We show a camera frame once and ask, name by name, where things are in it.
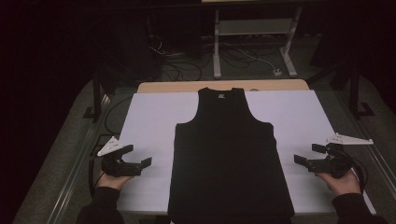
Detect left hand-held gripper cable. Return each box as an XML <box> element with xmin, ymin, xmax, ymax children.
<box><xmin>88</xmin><ymin>151</ymin><xmax>106</xmax><ymax>198</ymax></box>

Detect grey metal desk frame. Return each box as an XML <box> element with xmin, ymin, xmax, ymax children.
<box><xmin>212</xmin><ymin>6</ymin><xmax>303</xmax><ymax>79</ymax></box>

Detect white table cover sheet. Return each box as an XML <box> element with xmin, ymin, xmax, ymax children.
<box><xmin>116</xmin><ymin>90</ymin><xmax>377</xmax><ymax>217</ymax></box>

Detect metal floor rail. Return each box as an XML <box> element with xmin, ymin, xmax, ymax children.
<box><xmin>337</xmin><ymin>92</ymin><xmax>396</xmax><ymax>197</ymax></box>
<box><xmin>46</xmin><ymin>92</ymin><xmax>112</xmax><ymax>224</ymax></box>

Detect person's right hand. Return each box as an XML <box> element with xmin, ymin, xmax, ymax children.
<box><xmin>316</xmin><ymin>169</ymin><xmax>362</xmax><ymax>197</ymax></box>

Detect thin black floor cable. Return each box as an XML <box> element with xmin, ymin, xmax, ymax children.
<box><xmin>104</xmin><ymin>96</ymin><xmax>134</xmax><ymax>136</ymax></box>

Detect black floor cables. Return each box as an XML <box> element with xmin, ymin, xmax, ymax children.
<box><xmin>162</xmin><ymin>60</ymin><xmax>204</xmax><ymax>82</ymax></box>

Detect right hand-held gripper cable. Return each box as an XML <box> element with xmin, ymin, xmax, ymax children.
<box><xmin>341</xmin><ymin>148</ymin><xmax>369</xmax><ymax>194</ymax></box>

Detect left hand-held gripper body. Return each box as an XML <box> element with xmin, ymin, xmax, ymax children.
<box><xmin>96</xmin><ymin>135</ymin><xmax>135</xmax><ymax>178</ymax></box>

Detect black tank top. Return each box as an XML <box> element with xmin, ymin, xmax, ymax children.
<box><xmin>167</xmin><ymin>87</ymin><xmax>295</xmax><ymax>224</ymax></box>

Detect hand-held gripper cable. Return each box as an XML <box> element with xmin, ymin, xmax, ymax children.
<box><xmin>88</xmin><ymin>151</ymin><xmax>106</xmax><ymax>198</ymax></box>
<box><xmin>341</xmin><ymin>148</ymin><xmax>369</xmax><ymax>194</ymax></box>

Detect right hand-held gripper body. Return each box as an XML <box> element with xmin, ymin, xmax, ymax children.
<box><xmin>323</xmin><ymin>133</ymin><xmax>375</xmax><ymax>179</ymax></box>

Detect person's left hand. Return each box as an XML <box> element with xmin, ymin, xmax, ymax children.
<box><xmin>95</xmin><ymin>170</ymin><xmax>134</xmax><ymax>191</ymax></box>

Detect white floor cable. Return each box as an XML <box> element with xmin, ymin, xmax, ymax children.
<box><xmin>236</xmin><ymin>48</ymin><xmax>277</xmax><ymax>72</ymax></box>

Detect black metal stand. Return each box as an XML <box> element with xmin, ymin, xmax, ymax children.
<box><xmin>82</xmin><ymin>73</ymin><xmax>106</xmax><ymax>122</ymax></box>
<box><xmin>348</xmin><ymin>62</ymin><xmax>376</xmax><ymax>119</ymax></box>

